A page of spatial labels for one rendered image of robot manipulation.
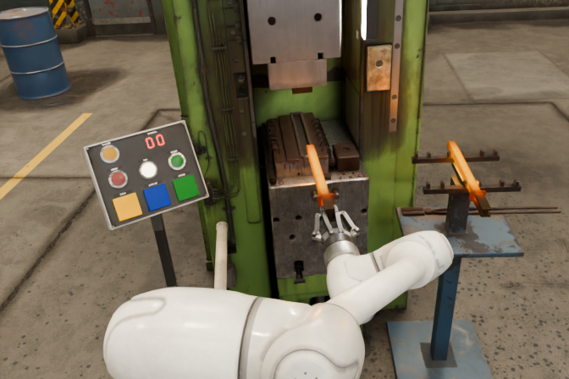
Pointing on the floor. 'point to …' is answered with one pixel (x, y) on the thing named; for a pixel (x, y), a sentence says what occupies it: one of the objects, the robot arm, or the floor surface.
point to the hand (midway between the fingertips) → (328, 207)
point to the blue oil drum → (33, 52)
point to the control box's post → (163, 249)
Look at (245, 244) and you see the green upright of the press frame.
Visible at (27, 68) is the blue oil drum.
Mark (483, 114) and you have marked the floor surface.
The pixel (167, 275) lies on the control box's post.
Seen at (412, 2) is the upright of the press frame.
